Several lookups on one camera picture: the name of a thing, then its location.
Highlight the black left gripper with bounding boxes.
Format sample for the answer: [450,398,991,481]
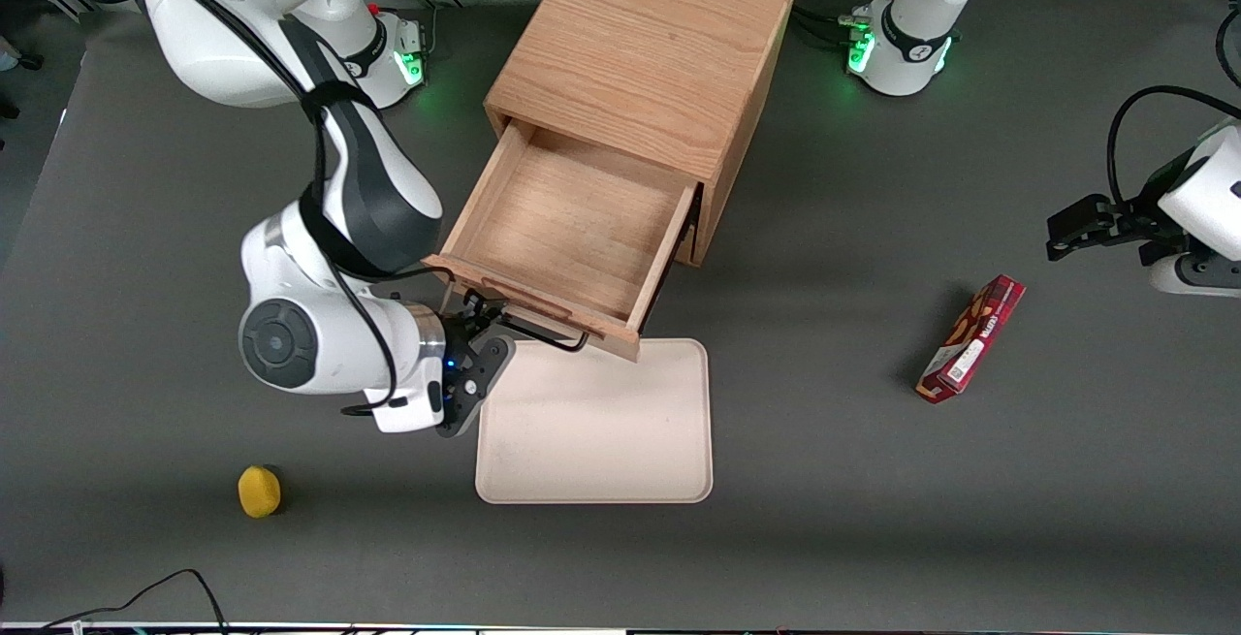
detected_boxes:
[1046,194,1188,267]

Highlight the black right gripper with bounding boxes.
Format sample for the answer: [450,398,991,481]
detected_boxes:
[435,292,517,439]

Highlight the black metal drawer handle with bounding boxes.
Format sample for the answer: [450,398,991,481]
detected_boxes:
[465,296,590,354]

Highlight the wooden drawer cabinet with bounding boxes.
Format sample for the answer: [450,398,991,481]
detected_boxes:
[484,0,797,269]

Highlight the red snack box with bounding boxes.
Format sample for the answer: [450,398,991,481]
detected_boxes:
[915,274,1027,405]

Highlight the beige plastic tray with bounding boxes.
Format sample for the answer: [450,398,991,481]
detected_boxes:
[475,338,715,505]

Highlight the yellow lemon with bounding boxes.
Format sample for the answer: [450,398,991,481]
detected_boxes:
[238,465,283,520]

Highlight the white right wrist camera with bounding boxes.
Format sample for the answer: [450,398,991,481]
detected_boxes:
[363,378,448,435]

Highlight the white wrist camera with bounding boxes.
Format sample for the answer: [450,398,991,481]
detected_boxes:
[1150,254,1241,300]
[363,378,448,435]

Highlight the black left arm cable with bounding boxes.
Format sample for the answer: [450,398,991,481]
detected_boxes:
[1107,84,1241,211]

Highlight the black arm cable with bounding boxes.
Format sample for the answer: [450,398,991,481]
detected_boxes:
[80,0,457,418]
[1107,84,1241,211]

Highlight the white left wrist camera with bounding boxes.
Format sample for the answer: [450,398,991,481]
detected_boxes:
[1150,254,1241,300]

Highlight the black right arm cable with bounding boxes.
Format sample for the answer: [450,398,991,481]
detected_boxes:
[80,0,457,418]

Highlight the black left base cables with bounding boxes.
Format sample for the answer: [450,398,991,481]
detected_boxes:
[790,0,905,47]

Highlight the black table edge cable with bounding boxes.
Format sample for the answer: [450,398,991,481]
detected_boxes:
[39,568,230,635]

